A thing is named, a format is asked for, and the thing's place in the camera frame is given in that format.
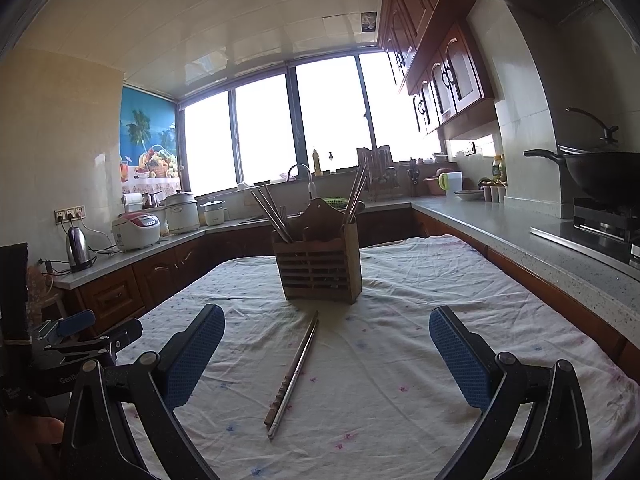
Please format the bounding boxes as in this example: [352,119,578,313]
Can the wall socket strip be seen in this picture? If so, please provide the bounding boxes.
[54,205,87,225]

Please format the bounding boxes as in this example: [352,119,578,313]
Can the black wok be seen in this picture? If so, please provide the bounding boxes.
[523,147,640,206]

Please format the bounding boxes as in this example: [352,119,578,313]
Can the white and red rice cooker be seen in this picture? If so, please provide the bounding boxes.
[111,211,162,252]

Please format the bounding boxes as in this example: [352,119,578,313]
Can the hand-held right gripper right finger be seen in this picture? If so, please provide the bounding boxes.
[429,305,593,480]

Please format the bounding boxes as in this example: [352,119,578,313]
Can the small white electric pot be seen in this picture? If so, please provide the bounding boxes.
[200,197,230,226]

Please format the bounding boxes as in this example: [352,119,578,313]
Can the steel electric kettle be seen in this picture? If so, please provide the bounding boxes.
[66,226,97,273]

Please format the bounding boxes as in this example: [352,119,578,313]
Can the pink bowl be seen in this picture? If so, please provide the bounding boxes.
[422,169,451,196]

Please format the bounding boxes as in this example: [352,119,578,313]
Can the grey kitchen countertop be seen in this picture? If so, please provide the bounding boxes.
[50,195,640,331]

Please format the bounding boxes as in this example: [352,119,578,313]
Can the wicker chair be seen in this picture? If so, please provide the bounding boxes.
[27,264,63,321]

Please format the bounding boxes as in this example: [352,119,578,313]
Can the gas stove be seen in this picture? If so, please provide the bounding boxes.
[530,197,640,266]

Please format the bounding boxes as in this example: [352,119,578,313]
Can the sink faucet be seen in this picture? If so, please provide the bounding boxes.
[286,163,317,201]

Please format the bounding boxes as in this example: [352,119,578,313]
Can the black box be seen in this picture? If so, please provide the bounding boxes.
[0,242,29,343]

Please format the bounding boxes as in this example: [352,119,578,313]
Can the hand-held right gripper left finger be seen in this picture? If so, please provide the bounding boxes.
[60,304,227,480]

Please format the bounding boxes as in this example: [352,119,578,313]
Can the dish rack with utensils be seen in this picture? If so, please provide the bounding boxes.
[356,145,403,202]

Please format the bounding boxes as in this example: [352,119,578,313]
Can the white floral tablecloth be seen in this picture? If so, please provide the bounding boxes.
[112,234,628,480]

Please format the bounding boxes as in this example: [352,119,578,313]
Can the beach and fruit wall poster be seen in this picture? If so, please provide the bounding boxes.
[120,85,181,196]

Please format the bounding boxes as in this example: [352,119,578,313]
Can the white slow cooker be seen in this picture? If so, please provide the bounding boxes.
[160,191,201,235]

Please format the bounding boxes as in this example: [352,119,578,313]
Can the kitchen window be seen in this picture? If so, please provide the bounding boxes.
[177,52,443,198]

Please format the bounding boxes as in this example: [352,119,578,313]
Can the wooden upper kitchen cabinets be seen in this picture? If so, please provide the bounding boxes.
[377,0,496,136]

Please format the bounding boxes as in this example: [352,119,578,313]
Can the person's left hand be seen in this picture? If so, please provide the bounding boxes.
[0,412,66,480]

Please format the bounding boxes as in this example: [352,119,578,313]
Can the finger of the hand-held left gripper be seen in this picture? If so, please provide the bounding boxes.
[47,317,144,361]
[30,309,97,343]

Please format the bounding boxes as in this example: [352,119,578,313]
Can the wok lid with handle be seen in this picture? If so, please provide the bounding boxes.
[557,106,621,156]

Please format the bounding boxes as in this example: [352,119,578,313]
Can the wooden utensil holder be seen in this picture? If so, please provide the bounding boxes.
[271,197,363,306]

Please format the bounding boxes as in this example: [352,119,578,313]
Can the metal chopstick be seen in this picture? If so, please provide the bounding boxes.
[263,184,288,226]
[267,319,320,441]
[256,187,295,242]
[249,190,292,244]

